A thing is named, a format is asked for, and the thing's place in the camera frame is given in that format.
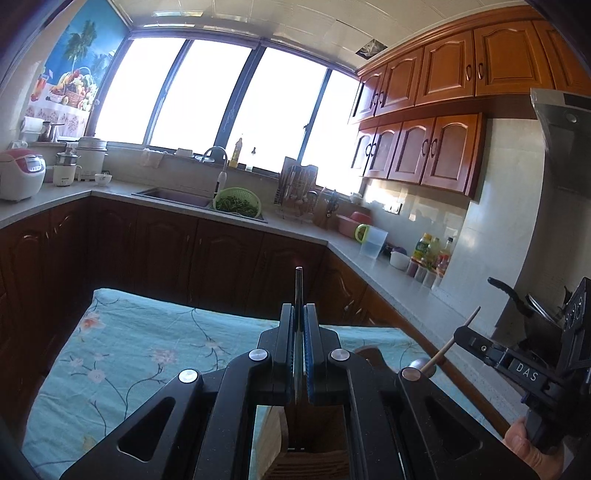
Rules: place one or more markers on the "black wok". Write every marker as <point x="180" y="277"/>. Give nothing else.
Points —
<point x="540" y="318"/>

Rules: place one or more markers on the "paper towel roll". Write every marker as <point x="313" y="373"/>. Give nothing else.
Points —
<point x="31" y="124"/>

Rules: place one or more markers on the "dish rack with cutting board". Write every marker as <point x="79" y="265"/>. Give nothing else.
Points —
<point x="298" y="184"/>

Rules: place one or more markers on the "white cloth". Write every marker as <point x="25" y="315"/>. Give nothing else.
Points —
<point x="152" y="158"/>

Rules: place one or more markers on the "light wooden chopstick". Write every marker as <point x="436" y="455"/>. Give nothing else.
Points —
<point x="455" y="337"/>

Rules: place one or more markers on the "cooking oil bottles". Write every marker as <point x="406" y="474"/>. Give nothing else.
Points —
<point x="431" y="251"/>

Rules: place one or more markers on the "chrome faucet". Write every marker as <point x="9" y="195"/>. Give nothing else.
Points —
<point x="217" y="154"/>

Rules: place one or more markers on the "steel range hood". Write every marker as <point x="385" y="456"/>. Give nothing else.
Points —
<point x="561" y="138"/>

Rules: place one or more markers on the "pink and white rice cooker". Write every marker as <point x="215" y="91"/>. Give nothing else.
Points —
<point x="21" y="173"/>

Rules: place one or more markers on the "kitchen sink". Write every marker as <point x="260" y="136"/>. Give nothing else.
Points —
<point x="175" y="196"/>

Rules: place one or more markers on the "ceiling vent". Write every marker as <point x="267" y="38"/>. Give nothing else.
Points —
<point x="371" y="48"/>

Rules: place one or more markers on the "large white cooker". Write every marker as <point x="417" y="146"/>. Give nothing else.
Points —
<point x="92" y="154"/>

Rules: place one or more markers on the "wooden upper cabinets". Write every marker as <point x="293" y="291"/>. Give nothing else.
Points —
<point x="443" y="115"/>

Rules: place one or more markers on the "dark wooden lower cabinets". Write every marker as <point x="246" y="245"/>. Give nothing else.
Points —
<point x="161" y="249"/>

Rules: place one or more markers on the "small white steamer pot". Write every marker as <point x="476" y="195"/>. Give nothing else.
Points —
<point x="64" y="168"/>

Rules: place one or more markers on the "kitchen window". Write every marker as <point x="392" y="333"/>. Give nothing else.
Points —
<point x="207" y="92"/>

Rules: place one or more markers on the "wooden utensil holder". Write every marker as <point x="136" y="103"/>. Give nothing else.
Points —
<point x="314" y="461"/>

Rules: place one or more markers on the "fruit and palm wall poster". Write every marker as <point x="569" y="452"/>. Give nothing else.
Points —
<point x="74" y="60"/>

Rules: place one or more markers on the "yellow oil bottle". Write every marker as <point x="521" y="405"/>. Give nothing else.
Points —
<point x="237" y="152"/>

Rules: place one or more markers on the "knife block with scissors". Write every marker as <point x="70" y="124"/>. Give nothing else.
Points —
<point x="328" y="207"/>

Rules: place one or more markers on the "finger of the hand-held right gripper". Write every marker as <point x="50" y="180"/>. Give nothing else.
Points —
<point x="489" y="350"/>

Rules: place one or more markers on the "floral teal tablecloth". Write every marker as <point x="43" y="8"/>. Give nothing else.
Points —
<point x="138" y="369"/>

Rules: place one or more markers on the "dark chopstick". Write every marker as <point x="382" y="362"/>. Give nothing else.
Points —
<point x="299" y="290"/>

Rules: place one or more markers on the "pink plastic container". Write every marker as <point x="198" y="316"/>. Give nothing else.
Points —
<point x="353" y="222"/>

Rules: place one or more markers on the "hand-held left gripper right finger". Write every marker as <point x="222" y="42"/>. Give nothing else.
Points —
<point x="308" y="350"/>

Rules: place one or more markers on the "white lidded bowl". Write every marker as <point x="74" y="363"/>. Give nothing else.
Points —
<point x="399" y="259"/>

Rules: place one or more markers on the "person's right hand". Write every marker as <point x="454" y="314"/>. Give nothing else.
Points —
<point x="526" y="457"/>

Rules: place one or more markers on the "small white bowl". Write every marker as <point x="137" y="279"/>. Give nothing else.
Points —
<point x="103" y="178"/>

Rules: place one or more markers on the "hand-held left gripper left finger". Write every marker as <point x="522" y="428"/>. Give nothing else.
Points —
<point x="287" y="341"/>

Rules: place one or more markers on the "row of seasoning jars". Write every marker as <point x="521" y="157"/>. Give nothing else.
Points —
<point x="425" y="274"/>

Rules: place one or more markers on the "green colander with vegetables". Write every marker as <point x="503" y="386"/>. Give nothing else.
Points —
<point x="238" y="203"/>

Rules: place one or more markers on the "metal coffee pot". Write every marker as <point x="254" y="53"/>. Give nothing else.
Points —
<point x="48" y="131"/>

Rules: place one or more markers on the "clear pump bottle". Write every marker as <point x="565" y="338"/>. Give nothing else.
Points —
<point x="251" y="161"/>

